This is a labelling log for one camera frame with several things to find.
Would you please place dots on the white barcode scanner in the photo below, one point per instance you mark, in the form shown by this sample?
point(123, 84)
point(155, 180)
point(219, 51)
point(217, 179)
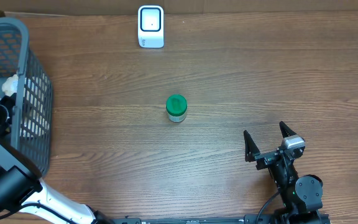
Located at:
point(150, 26)

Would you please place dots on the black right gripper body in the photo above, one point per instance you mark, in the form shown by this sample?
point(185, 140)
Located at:
point(266, 159)

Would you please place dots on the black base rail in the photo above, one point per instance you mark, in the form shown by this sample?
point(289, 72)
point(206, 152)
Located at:
point(197, 220)

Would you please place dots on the grey plastic basket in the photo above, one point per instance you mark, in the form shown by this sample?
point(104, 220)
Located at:
point(31, 129)

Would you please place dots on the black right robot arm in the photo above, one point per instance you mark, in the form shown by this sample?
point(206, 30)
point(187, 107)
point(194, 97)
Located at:
point(298, 199)

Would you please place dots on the green lid jar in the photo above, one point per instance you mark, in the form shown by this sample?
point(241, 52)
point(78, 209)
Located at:
point(176, 107)

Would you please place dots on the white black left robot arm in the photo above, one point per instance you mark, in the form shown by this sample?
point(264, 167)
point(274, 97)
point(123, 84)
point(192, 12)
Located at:
point(23, 190)

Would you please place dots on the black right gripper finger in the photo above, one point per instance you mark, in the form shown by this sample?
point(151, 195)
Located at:
point(285, 130)
point(251, 149)

